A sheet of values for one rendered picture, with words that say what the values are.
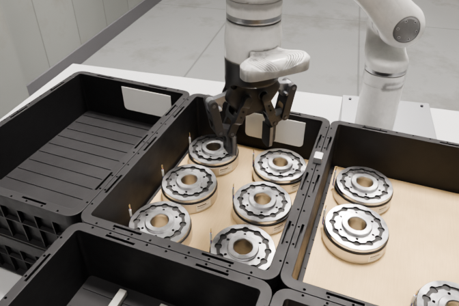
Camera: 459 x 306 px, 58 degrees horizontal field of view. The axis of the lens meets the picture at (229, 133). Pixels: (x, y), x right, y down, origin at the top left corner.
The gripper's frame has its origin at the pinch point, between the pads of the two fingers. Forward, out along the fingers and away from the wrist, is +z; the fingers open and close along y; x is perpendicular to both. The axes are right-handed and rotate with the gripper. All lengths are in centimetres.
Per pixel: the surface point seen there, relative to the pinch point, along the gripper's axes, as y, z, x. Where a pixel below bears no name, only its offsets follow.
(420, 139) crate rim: -33.1, 7.2, 3.6
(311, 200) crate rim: -6.2, 7.2, 8.8
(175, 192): 10.0, 14.3, -8.7
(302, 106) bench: -42, 30, -46
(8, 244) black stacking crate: 39.0, 19.8, -14.1
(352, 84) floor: -158, 100, -154
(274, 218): -2.9, 14.0, 4.3
